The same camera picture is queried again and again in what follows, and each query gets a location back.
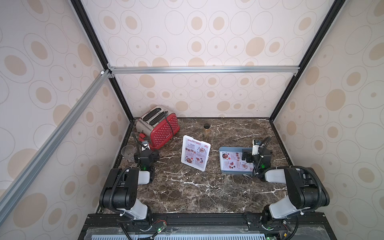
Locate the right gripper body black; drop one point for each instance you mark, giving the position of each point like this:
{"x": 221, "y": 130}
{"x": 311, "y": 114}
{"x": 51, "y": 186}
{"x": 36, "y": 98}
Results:
{"x": 249, "y": 155}

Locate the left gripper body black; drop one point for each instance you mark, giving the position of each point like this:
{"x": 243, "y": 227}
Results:
{"x": 154, "y": 156}

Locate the new menu sheet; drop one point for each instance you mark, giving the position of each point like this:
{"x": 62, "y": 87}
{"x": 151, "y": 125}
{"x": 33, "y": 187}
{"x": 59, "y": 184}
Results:
{"x": 231, "y": 163}

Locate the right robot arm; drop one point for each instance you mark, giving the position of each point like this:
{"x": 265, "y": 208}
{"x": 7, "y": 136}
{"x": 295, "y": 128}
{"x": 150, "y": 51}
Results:
{"x": 306, "y": 192}

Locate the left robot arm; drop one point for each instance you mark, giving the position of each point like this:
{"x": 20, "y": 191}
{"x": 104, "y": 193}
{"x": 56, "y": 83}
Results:
{"x": 120, "y": 190}

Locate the clear drinking glass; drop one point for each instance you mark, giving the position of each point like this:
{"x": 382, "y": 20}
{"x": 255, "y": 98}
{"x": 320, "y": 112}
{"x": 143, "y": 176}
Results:
{"x": 128, "y": 153}

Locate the blue grey tray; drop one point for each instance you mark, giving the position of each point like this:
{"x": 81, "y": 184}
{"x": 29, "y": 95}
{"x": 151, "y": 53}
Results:
{"x": 232, "y": 149}

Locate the red polka dot toaster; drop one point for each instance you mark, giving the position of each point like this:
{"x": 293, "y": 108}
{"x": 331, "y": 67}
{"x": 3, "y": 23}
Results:
{"x": 157, "y": 126}

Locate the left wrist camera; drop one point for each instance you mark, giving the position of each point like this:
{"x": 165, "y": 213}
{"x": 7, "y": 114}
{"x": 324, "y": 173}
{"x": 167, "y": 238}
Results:
{"x": 144, "y": 145}

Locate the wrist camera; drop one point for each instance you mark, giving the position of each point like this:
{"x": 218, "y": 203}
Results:
{"x": 144, "y": 145}
{"x": 256, "y": 146}

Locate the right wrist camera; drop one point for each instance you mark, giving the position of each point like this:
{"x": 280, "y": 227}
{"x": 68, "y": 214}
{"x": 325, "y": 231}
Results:
{"x": 256, "y": 146}

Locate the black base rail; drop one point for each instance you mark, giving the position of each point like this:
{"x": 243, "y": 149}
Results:
{"x": 245, "y": 226}

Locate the horizontal aluminium frame bar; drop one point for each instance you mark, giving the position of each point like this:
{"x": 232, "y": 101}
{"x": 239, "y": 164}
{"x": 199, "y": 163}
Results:
{"x": 204, "y": 70}

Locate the left aluminium frame bar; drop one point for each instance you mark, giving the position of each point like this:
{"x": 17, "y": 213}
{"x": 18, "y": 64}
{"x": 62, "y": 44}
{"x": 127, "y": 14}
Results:
{"x": 24, "y": 180}

